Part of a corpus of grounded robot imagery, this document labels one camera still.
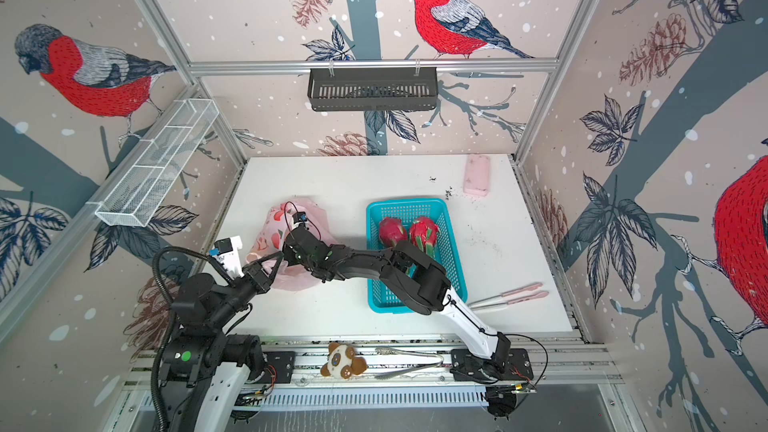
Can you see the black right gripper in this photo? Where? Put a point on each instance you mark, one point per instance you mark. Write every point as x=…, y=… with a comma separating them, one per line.
x=292, y=253

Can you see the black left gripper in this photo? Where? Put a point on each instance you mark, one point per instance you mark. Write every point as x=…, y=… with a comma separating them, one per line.
x=259, y=277

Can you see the pink plastic bag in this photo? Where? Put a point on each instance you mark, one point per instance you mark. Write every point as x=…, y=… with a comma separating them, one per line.
x=271, y=239

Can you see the teal plastic basket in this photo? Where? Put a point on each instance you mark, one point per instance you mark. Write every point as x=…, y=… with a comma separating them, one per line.
x=380, y=299

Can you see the red dragon fruit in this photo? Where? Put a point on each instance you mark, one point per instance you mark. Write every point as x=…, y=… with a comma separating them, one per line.
x=391, y=231

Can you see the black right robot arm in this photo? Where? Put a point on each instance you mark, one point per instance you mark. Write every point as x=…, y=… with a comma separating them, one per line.
x=417, y=280

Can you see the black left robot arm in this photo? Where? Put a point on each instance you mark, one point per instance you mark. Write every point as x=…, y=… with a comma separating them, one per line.
x=199, y=368

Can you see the brown white plush toy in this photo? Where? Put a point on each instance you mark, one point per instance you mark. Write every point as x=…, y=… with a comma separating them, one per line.
x=343, y=362

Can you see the metal tongs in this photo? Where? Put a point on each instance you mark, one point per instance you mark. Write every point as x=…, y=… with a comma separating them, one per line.
x=434, y=360

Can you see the pink white tweezers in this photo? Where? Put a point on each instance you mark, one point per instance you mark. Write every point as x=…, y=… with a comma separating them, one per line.
x=504, y=300

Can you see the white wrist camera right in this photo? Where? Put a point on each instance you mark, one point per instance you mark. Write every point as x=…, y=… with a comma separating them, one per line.
x=300, y=217

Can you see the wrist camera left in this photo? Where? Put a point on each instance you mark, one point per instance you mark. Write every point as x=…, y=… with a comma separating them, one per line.
x=226, y=253

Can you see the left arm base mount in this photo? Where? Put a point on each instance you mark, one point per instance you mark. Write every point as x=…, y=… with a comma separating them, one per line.
x=278, y=369

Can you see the white wire mesh shelf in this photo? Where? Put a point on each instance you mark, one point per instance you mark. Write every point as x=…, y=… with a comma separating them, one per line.
x=141, y=190

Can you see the black hanging wire basket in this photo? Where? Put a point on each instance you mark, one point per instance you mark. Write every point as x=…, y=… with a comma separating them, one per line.
x=373, y=89

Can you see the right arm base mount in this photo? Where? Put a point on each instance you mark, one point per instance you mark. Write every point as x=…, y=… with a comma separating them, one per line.
x=465, y=367

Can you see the horizontal aluminium frame bar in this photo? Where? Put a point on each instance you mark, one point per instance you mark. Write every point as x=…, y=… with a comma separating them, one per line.
x=490, y=65

